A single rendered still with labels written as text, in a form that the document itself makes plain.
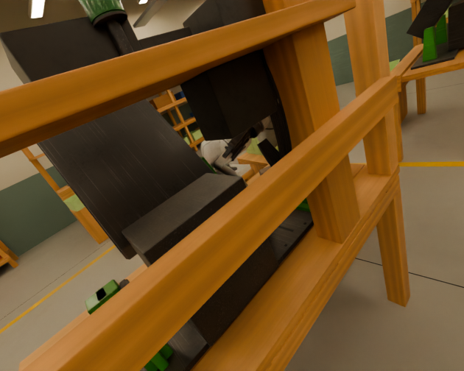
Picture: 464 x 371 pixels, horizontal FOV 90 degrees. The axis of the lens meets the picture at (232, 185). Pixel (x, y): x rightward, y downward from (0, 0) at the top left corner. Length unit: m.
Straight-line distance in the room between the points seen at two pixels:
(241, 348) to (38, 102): 0.65
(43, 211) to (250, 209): 5.99
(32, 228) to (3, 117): 6.05
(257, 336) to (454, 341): 1.18
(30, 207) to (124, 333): 5.94
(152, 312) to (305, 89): 0.54
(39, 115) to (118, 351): 0.29
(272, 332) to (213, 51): 0.64
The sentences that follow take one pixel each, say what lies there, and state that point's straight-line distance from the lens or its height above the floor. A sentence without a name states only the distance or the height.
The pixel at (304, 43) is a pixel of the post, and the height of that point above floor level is 1.47.
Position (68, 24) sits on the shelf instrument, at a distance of 0.43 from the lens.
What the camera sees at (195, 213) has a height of 1.24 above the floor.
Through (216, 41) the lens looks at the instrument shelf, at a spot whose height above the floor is 1.52.
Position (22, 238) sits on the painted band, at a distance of 6.37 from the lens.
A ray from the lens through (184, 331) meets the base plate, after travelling 0.81.
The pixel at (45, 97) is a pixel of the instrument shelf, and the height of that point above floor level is 1.52.
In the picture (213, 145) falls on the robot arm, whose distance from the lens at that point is 1.58.
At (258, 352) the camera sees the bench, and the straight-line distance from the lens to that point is 0.70.
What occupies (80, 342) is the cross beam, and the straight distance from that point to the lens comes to 0.38.
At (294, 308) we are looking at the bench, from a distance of 0.73.
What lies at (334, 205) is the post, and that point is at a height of 1.03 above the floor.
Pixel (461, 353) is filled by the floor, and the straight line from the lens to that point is 1.69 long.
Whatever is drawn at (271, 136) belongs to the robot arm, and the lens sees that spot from 1.06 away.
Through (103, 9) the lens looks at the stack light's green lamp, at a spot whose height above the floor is 1.61.
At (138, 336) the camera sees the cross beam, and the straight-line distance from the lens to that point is 0.38.
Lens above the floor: 1.47
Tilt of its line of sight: 24 degrees down
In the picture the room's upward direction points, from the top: 24 degrees counter-clockwise
